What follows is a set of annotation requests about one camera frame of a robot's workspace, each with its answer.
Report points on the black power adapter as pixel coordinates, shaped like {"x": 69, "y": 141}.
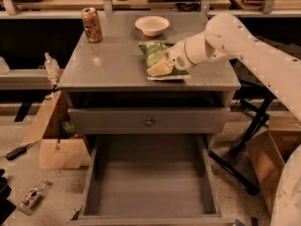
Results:
{"x": 16, "y": 152}

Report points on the plastic bottle on floor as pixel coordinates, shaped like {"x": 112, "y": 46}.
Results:
{"x": 31, "y": 198}

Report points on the cardboard box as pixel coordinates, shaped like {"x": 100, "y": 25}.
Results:
{"x": 57, "y": 152}
{"x": 269, "y": 150}

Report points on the green jalapeno chip bag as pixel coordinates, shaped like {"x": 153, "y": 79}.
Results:
{"x": 154, "y": 51}

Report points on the left cardboard box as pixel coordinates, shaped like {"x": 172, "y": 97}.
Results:
{"x": 57, "y": 152}

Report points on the black folding stand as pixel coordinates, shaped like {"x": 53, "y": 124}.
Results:
{"x": 250, "y": 91}

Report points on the green bag in box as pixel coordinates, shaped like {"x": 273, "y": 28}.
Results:
{"x": 67, "y": 129}

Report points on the white bowl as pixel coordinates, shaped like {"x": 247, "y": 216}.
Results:
{"x": 152, "y": 26}

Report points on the grey drawer cabinet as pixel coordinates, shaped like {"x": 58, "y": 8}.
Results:
{"x": 112, "y": 74}

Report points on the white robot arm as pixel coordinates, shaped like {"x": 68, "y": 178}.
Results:
{"x": 224, "y": 36}

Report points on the clear sanitizer bottle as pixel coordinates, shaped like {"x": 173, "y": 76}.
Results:
{"x": 51, "y": 65}

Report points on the open grey lower drawer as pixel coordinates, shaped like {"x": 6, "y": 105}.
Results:
{"x": 150, "y": 180}

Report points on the right cardboard box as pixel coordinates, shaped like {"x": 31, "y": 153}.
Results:
{"x": 269, "y": 150}

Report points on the closed grey upper drawer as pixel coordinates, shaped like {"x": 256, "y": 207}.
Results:
{"x": 89, "y": 121}

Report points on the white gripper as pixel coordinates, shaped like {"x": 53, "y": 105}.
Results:
{"x": 177, "y": 57}

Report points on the patterned drink can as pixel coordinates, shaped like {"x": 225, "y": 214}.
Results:
{"x": 91, "y": 23}

